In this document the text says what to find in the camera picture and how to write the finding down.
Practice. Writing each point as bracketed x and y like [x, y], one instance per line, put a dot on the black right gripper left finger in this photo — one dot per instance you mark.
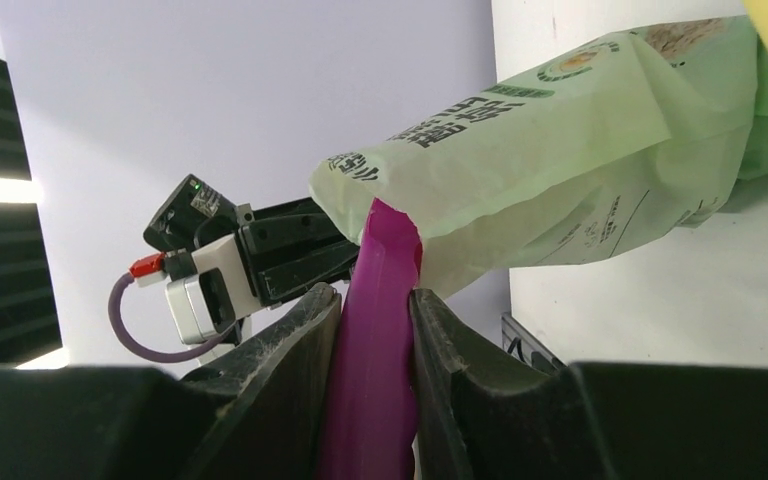
[253, 413]

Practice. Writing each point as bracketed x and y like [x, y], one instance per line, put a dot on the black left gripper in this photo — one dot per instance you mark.
[288, 248]

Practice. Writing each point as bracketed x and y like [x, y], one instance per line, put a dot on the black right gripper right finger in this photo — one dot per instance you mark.
[485, 415]

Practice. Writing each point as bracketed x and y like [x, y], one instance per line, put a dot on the magenta plastic scoop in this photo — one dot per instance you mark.
[371, 413]

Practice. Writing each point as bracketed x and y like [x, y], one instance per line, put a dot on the green cat litter bag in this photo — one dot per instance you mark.
[597, 152]

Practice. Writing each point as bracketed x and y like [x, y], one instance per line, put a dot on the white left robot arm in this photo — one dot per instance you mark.
[192, 216]

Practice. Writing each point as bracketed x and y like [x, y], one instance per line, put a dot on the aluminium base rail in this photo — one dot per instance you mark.
[521, 344]

